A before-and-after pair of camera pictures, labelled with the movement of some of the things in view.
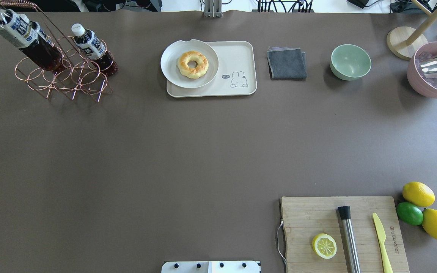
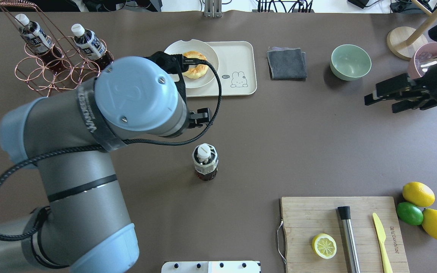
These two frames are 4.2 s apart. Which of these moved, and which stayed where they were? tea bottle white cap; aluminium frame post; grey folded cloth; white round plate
Moved: tea bottle white cap
Stayed: grey folded cloth; white round plate; aluminium frame post
